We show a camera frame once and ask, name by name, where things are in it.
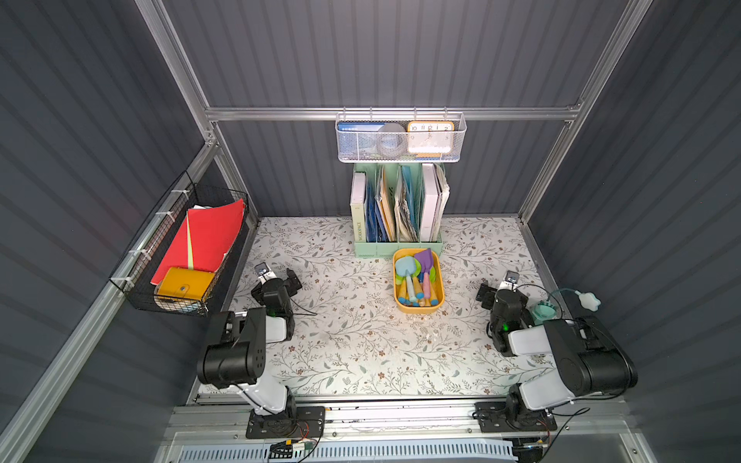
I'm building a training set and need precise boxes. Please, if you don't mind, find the mint green file organizer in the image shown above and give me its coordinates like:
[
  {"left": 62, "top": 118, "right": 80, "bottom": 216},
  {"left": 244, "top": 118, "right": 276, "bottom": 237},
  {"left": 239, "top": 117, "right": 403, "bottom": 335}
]
[{"left": 353, "top": 163, "right": 444, "bottom": 259}]

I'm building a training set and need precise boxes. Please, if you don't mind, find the red paper folder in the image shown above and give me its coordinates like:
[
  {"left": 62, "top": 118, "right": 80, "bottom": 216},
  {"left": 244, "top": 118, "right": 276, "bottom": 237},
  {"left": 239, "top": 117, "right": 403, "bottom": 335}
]
[{"left": 151, "top": 200, "right": 245, "bottom": 286}]

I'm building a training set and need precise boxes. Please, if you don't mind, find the white book in organizer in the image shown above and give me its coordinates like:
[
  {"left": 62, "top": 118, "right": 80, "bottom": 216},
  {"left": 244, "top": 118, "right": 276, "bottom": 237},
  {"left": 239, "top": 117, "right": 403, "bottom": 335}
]
[{"left": 349, "top": 172, "right": 367, "bottom": 242}]

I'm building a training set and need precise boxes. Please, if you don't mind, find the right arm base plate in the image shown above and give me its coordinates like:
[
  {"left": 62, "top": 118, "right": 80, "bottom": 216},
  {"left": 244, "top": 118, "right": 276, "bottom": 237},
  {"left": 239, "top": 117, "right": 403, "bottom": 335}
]
[{"left": 472, "top": 400, "right": 558, "bottom": 433}]

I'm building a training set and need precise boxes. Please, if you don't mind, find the mint green small cup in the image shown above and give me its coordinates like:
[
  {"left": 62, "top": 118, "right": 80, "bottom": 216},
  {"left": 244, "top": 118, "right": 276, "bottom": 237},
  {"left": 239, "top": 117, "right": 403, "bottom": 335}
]
[{"left": 530, "top": 301, "right": 559, "bottom": 325}]

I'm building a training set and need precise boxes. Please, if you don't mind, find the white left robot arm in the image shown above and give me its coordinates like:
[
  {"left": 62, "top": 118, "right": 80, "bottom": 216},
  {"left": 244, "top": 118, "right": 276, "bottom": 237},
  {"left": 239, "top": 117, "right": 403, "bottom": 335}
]
[{"left": 196, "top": 262, "right": 302, "bottom": 420}]

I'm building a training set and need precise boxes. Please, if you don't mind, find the purple shovel pink handle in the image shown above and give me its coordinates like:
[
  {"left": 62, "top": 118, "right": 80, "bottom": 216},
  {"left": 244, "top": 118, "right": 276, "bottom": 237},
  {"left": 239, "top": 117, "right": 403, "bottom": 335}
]
[{"left": 415, "top": 249, "right": 438, "bottom": 306}]

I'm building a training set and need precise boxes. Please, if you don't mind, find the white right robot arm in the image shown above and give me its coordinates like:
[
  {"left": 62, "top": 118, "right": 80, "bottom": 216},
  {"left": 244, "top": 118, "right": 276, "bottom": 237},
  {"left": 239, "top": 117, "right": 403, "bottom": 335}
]
[{"left": 476, "top": 271, "right": 638, "bottom": 421}]

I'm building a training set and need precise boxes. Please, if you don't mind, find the black wire wall basket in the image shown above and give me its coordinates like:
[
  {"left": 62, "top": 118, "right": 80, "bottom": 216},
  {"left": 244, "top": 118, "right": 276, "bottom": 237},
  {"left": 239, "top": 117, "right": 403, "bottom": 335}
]
[{"left": 110, "top": 174, "right": 250, "bottom": 316}]

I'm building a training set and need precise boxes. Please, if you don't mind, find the yellow wallet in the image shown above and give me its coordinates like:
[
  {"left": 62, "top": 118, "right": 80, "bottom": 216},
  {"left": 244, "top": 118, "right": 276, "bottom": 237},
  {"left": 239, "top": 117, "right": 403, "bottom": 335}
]
[{"left": 156, "top": 267, "right": 215, "bottom": 300}]

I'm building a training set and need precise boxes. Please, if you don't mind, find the yellow plastic storage box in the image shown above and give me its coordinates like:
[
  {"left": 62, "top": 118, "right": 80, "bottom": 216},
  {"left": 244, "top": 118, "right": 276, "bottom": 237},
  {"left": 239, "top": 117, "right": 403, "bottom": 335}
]
[{"left": 392, "top": 249, "right": 445, "bottom": 314}]

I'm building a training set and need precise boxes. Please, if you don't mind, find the light blue toy shovel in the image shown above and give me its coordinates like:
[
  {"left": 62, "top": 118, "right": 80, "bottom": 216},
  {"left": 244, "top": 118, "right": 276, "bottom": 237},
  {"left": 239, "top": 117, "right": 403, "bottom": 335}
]
[{"left": 395, "top": 256, "right": 424, "bottom": 306}]

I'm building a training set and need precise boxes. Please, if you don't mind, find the floral patterned table mat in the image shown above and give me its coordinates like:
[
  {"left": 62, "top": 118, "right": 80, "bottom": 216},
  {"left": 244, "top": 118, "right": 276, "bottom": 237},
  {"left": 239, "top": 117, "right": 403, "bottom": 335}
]
[{"left": 232, "top": 216, "right": 555, "bottom": 399}]

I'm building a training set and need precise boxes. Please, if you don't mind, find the grey tape roll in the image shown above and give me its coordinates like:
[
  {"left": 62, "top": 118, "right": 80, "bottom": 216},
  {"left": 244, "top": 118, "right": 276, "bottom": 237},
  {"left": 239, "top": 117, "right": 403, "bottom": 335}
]
[{"left": 376, "top": 123, "right": 407, "bottom": 159}]

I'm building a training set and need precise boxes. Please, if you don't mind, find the yellow alarm clock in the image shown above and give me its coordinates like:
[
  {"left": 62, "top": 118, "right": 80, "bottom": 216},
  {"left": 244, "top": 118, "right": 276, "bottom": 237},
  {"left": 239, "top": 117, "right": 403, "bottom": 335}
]
[{"left": 407, "top": 121, "right": 455, "bottom": 155}]

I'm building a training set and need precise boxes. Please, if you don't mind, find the blue box in basket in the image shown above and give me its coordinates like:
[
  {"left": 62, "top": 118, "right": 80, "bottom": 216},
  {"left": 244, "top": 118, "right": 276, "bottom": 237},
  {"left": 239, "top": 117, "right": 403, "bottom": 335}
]
[{"left": 336, "top": 122, "right": 384, "bottom": 162}]

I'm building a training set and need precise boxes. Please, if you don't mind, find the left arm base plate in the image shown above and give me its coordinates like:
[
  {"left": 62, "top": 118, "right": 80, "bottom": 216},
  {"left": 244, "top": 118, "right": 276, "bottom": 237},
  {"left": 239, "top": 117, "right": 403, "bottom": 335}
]
[{"left": 245, "top": 406, "right": 326, "bottom": 440}]

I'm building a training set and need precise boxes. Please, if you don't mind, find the white binder in organizer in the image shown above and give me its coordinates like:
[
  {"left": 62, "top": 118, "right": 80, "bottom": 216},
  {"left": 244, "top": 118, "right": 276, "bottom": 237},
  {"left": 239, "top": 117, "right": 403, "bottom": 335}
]
[{"left": 420, "top": 163, "right": 440, "bottom": 242}]

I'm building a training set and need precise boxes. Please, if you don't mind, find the white wire hanging basket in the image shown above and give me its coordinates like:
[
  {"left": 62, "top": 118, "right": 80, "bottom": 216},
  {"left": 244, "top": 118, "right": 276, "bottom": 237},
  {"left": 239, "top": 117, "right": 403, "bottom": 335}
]
[{"left": 335, "top": 112, "right": 468, "bottom": 164}]

